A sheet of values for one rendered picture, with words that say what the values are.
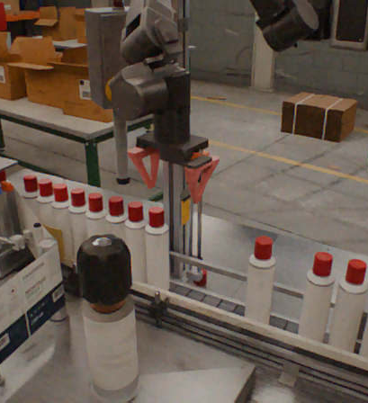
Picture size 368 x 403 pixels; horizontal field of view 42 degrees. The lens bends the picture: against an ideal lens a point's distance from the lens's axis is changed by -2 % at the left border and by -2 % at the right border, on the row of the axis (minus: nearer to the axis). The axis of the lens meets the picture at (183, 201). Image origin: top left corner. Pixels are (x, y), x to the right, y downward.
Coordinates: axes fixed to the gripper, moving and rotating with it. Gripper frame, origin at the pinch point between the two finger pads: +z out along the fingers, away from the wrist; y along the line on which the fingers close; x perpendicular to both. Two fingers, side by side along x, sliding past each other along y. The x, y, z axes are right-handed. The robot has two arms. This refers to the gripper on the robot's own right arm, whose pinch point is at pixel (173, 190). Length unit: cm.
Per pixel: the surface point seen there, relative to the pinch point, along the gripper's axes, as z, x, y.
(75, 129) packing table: 42, 98, -148
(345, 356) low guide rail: 30.3, 12.7, 29.2
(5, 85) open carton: 32, 113, -232
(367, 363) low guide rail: 30.3, 13.4, 33.3
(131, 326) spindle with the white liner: 17.5, -14.6, 2.8
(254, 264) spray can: 16.9, 11.5, 9.7
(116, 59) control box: -17.7, 10.9, -22.6
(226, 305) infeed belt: 33.1, 15.3, 1.4
